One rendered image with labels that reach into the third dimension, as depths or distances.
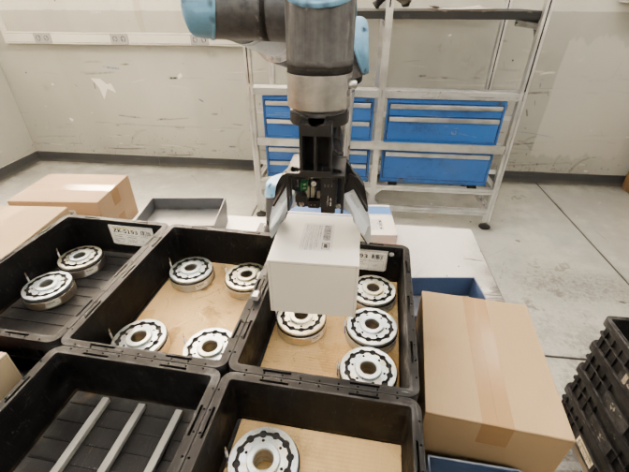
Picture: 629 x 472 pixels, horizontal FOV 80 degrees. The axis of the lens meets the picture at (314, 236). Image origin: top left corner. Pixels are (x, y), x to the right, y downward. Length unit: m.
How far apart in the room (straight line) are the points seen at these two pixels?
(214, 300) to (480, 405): 0.58
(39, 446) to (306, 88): 0.67
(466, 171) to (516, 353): 2.04
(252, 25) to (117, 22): 3.34
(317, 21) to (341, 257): 0.27
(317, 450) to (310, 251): 0.32
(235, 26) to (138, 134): 3.53
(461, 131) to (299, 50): 2.26
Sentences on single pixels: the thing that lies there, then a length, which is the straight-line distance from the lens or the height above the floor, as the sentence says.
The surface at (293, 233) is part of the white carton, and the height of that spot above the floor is 1.13.
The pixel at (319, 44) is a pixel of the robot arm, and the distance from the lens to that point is 0.42.
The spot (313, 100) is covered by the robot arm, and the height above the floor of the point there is 1.33.
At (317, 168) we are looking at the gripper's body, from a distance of 0.45.
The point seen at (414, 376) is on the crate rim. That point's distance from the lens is 0.63.
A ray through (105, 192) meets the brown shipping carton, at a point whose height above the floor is 0.86.
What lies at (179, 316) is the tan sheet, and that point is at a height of 0.83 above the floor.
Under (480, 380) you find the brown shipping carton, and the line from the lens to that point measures 0.75.
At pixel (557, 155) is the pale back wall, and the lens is 3.91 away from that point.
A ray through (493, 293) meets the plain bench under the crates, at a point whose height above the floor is 0.70.
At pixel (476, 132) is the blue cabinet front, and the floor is 0.69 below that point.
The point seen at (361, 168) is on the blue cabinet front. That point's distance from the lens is 2.63.
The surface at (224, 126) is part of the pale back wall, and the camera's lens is 3.65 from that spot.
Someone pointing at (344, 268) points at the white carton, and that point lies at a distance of 0.48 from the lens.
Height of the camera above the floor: 1.42
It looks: 33 degrees down
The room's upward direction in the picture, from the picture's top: straight up
